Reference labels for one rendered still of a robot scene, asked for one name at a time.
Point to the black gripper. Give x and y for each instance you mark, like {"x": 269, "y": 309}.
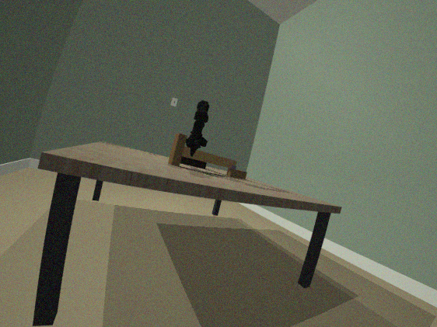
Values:
{"x": 194, "y": 143}

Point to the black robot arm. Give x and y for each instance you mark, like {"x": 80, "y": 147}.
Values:
{"x": 201, "y": 117}

